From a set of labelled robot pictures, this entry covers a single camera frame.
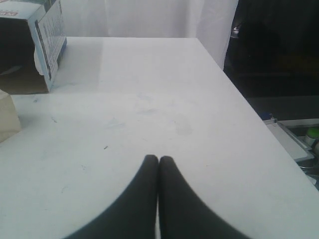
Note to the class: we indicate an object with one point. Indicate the light wooden cube block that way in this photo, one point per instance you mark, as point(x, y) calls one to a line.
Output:
point(9, 121)

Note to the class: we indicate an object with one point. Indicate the green capped bottle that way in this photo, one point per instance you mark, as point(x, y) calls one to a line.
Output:
point(312, 135)

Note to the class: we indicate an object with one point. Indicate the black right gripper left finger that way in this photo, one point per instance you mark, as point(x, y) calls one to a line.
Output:
point(133, 214)

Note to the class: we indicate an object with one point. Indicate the clear plastic storage bin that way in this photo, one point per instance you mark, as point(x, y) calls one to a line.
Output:
point(291, 135)

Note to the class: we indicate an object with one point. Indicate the blue white cardboard box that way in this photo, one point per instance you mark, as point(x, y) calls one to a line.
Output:
point(32, 43)

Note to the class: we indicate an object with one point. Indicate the white curtain backdrop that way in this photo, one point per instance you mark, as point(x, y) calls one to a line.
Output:
point(210, 21)

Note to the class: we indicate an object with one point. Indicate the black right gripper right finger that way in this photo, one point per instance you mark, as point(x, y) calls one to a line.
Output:
point(182, 214)

